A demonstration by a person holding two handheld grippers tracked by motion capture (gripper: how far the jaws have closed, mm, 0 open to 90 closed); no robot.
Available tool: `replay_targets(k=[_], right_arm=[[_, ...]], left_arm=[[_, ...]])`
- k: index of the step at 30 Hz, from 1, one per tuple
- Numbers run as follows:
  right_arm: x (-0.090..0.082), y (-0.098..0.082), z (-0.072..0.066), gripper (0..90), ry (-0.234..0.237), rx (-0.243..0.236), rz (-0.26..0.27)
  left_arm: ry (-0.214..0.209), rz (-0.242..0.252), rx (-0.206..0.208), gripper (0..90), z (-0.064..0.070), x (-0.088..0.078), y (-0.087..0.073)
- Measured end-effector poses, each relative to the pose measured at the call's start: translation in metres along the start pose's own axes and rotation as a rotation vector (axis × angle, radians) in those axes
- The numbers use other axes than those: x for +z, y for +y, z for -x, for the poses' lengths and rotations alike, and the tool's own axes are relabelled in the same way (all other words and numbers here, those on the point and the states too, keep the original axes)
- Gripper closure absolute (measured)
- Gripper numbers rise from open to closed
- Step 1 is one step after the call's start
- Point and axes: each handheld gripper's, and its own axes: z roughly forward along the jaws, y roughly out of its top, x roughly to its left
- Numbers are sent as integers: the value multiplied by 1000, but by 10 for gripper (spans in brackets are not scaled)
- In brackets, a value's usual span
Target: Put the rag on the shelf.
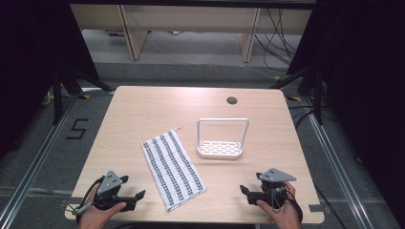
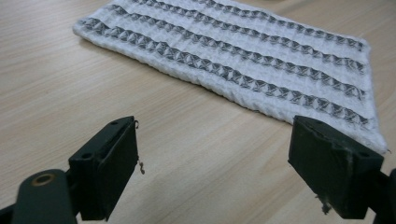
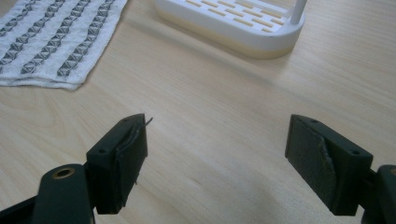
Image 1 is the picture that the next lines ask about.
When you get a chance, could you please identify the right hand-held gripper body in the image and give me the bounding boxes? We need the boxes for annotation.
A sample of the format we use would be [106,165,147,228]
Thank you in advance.
[246,167,298,208]

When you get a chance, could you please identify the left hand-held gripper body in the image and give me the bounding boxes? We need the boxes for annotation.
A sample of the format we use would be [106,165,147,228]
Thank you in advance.
[93,170,138,213]

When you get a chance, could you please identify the white striped dish towel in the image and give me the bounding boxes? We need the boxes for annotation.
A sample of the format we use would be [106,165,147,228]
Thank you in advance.
[140,126,208,213]

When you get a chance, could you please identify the white towel rack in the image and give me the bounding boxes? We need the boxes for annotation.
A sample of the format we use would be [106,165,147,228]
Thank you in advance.
[196,117,250,160]

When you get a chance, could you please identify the person's left hand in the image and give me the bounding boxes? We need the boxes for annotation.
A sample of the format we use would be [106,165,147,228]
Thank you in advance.
[77,192,128,229]

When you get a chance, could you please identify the person's right hand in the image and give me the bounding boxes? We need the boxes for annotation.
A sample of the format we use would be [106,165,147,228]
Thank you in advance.
[255,180,302,229]

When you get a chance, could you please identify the black metal stand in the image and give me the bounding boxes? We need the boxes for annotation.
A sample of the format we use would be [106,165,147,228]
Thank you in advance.
[269,62,327,126]
[52,65,115,126]

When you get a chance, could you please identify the black curtain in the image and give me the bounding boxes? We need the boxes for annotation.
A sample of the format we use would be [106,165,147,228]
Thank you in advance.
[0,0,100,161]
[286,0,405,222]

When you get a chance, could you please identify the light wooden shelf unit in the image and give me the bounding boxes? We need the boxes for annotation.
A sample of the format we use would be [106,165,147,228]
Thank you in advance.
[70,3,313,63]

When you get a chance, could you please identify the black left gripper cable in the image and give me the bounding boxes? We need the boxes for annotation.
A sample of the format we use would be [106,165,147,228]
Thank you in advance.
[65,176,107,225]

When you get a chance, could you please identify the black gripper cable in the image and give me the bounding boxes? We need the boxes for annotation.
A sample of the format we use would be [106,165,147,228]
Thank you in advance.
[65,176,107,225]
[270,185,304,224]

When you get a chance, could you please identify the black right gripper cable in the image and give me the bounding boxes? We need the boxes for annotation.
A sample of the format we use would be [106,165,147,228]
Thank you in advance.
[270,185,304,224]

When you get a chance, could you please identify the thin black floor cable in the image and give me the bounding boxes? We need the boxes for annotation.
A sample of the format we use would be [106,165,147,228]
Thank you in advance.
[313,183,349,229]

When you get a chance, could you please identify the aluminium floor rail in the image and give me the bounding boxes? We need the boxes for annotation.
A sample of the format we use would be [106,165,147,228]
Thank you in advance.
[0,94,80,229]
[301,96,374,229]

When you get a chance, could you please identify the black cables beside stand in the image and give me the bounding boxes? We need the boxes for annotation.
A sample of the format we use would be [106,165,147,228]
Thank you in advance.
[288,104,323,130]

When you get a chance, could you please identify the white floor cable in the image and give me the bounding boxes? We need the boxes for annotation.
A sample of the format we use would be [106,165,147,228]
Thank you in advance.
[236,64,277,80]

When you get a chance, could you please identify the bundle of black floor cables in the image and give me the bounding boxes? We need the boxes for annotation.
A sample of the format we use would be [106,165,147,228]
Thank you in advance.
[253,8,303,71]

